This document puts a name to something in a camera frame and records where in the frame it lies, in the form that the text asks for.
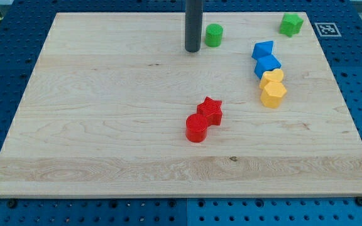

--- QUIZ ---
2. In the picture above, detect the green cylinder block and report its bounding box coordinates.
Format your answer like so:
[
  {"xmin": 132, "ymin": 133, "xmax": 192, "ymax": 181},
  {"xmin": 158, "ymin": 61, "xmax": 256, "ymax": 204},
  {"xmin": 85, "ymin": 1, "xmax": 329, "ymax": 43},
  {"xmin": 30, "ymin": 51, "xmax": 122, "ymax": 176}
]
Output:
[{"xmin": 205, "ymin": 23, "xmax": 223, "ymax": 47}]

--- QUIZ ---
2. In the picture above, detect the red star block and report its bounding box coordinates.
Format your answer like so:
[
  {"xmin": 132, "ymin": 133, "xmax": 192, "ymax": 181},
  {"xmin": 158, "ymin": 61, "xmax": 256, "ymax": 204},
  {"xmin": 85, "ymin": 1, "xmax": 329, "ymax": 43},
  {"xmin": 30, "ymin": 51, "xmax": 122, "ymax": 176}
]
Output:
[{"xmin": 197, "ymin": 97, "xmax": 222, "ymax": 126}]

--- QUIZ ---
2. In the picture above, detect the green star block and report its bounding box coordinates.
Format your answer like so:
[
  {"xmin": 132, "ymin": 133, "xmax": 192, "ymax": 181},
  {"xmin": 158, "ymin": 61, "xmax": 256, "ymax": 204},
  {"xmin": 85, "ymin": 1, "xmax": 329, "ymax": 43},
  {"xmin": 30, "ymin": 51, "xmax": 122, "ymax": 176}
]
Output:
[{"xmin": 279, "ymin": 13, "xmax": 304, "ymax": 37}]

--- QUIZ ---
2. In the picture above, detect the red cylinder block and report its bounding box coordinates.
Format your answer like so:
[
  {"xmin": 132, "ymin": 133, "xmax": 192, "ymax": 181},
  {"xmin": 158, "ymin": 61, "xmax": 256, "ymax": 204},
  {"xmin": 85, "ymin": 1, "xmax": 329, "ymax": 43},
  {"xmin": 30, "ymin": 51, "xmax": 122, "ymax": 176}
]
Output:
[{"xmin": 185, "ymin": 113, "xmax": 208, "ymax": 143}]

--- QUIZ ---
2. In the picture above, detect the light wooden board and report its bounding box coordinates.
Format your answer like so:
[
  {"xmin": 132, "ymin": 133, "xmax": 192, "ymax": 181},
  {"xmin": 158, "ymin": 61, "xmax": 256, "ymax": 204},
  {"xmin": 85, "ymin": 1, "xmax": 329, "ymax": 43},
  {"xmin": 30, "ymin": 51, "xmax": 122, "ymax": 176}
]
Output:
[{"xmin": 0, "ymin": 12, "xmax": 362, "ymax": 198}]

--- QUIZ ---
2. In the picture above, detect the yellow hexagon block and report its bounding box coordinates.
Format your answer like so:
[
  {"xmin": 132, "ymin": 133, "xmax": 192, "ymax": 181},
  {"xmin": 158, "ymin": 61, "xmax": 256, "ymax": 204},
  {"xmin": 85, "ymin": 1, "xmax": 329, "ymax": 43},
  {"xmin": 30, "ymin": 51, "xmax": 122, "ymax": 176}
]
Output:
[{"xmin": 260, "ymin": 82, "xmax": 287, "ymax": 109}]

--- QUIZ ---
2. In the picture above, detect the blue cube block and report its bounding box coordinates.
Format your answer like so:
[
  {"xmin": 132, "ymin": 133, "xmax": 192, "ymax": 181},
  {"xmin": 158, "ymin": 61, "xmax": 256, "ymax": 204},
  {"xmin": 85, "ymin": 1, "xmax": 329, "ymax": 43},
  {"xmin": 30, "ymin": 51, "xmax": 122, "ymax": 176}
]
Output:
[{"xmin": 254, "ymin": 55, "xmax": 282, "ymax": 79}]

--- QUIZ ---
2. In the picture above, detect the yellow heart block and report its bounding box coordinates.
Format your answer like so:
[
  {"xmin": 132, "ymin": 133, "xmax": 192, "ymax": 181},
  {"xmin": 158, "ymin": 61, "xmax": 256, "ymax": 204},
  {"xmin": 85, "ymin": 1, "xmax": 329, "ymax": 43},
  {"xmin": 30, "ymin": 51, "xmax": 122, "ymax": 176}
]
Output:
[{"xmin": 259, "ymin": 68, "xmax": 284, "ymax": 90}]

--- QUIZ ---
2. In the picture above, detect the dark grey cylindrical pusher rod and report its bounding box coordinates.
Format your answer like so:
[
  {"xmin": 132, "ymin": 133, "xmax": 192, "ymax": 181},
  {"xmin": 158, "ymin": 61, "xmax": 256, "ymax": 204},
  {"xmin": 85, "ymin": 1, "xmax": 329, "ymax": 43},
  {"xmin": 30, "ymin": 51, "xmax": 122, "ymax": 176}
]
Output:
[{"xmin": 185, "ymin": 0, "xmax": 203, "ymax": 53}]

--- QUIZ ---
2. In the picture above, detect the blue triangle block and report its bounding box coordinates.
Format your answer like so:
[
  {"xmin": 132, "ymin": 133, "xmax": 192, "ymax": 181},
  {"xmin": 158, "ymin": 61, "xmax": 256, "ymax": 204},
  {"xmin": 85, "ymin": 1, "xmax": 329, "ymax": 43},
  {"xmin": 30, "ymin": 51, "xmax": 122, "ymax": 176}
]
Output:
[{"xmin": 251, "ymin": 41, "xmax": 274, "ymax": 60}]

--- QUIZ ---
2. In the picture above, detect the white fiducial marker tag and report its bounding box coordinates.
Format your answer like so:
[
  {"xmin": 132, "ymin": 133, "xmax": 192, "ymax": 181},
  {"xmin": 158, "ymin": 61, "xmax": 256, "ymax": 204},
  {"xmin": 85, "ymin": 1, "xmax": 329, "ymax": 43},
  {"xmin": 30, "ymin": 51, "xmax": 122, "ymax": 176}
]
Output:
[{"xmin": 314, "ymin": 22, "xmax": 341, "ymax": 37}]

